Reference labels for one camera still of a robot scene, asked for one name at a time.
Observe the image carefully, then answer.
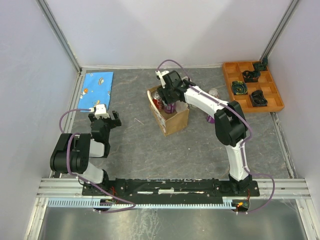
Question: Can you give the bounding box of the red soda can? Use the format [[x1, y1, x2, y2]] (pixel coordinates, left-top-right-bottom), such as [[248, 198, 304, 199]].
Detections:
[[151, 91, 164, 111]]

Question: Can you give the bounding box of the brown paper bag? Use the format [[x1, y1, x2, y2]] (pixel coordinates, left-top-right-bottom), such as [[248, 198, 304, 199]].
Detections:
[[146, 86, 190, 136]]

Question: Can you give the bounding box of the silver soda can front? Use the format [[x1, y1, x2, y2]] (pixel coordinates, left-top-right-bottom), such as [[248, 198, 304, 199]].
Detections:
[[208, 88, 220, 99]]

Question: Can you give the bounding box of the purple soda can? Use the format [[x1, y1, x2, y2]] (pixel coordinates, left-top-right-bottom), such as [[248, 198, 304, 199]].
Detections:
[[206, 115, 215, 124], [163, 102, 176, 114]]

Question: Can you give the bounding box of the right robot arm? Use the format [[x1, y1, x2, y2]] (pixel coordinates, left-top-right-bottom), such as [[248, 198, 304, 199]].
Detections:
[[155, 70, 252, 196]]

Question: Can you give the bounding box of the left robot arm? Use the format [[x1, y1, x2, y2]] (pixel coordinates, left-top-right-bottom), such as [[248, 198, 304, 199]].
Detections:
[[50, 110, 122, 195]]

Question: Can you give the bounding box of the blue patterned cloth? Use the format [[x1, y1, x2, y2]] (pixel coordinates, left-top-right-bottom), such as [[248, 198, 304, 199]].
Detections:
[[77, 71, 114, 109]]

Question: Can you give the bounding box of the rolled green blue sock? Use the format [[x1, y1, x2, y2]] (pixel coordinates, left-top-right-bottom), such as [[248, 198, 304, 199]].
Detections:
[[231, 81, 248, 96]]

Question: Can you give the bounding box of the rolled black sock upper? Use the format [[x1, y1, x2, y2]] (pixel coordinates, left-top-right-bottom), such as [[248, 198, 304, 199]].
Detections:
[[242, 70, 261, 83]]

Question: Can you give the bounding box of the rolled black sock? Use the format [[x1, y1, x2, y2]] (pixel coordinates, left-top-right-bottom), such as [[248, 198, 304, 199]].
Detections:
[[242, 70, 261, 83], [250, 89, 268, 107]]

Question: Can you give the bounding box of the orange compartment tray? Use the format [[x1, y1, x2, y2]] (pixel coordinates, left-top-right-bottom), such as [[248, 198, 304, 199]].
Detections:
[[222, 61, 285, 113]]

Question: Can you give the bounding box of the rolled black sock lower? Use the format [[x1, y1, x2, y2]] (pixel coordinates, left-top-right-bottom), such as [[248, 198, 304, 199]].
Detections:
[[250, 89, 268, 107]]

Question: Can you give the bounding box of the rolled sock corner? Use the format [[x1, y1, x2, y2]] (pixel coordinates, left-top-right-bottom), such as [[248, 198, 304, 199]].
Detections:
[[252, 56, 268, 72]]

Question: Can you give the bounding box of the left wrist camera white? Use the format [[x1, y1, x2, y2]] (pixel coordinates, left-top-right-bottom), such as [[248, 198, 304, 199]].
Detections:
[[90, 104, 110, 119]]

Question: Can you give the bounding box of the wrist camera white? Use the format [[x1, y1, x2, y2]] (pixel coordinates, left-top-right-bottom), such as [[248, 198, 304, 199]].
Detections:
[[90, 104, 110, 119], [155, 70, 170, 88]]

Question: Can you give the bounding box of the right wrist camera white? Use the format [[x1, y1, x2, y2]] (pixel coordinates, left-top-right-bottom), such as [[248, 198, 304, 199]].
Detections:
[[155, 70, 170, 88]]

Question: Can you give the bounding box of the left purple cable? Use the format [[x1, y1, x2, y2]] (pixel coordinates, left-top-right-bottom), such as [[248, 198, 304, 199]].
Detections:
[[58, 108, 137, 214]]

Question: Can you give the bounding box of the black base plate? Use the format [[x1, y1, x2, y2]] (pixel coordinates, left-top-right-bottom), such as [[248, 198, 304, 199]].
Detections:
[[98, 177, 260, 205]]

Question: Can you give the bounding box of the aluminium frame rail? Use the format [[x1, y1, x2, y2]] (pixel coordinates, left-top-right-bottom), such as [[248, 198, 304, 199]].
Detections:
[[36, 178, 311, 200]]

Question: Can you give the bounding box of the left corner aluminium post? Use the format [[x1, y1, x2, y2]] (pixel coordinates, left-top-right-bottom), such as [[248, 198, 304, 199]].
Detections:
[[36, 0, 82, 72]]

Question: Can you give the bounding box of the corner aluminium post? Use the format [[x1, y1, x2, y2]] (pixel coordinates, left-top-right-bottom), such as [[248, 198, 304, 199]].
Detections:
[[36, 0, 82, 72], [259, 0, 301, 60]]

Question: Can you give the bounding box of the right corner aluminium post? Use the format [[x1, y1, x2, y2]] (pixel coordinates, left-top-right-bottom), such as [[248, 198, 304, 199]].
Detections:
[[259, 0, 301, 60]]

